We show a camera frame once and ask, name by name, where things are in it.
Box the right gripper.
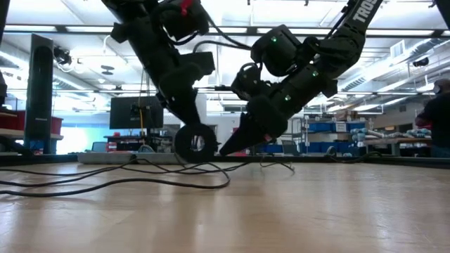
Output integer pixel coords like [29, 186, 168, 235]
[219, 91, 300, 157]

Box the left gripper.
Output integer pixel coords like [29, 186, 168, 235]
[155, 62, 203, 129]

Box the black plastic cord spool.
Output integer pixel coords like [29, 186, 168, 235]
[173, 122, 219, 164]

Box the black wire cable spool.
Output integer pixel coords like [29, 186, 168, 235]
[0, 154, 296, 198]

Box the white building pillar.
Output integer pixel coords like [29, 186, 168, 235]
[195, 91, 209, 126]

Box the black computer monitor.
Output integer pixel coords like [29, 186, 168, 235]
[109, 96, 165, 130]

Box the blue storage bin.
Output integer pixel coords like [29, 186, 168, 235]
[307, 121, 337, 134]
[346, 121, 367, 134]

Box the grey plastic tool case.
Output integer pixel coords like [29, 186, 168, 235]
[77, 151, 176, 166]

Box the overhead beam with light strips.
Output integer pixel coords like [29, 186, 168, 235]
[0, 23, 450, 39]

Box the red shelf bin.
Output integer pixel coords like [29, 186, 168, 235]
[0, 110, 26, 131]
[51, 116, 65, 136]

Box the wooden workbench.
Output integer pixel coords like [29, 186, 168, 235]
[365, 136, 433, 157]

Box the black upright column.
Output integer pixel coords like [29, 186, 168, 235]
[24, 33, 55, 156]

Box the person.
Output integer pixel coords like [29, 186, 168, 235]
[413, 77, 450, 158]

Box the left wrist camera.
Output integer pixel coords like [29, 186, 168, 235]
[178, 51, 217, 77]

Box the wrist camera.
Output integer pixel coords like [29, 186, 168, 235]
[231, 62, 264, 101]
[178, 51, 217, 77]

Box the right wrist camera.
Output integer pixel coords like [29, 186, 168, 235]
[231, 62, 264, 101]

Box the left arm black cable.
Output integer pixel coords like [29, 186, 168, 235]
[191, 17, 252, 53]

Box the black ceiling camera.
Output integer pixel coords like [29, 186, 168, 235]
[411, 56, 430, 68]
[53, 46, 74, 67]

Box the black aluminium table frame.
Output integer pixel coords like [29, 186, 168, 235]
[0, 153, 450, 169]

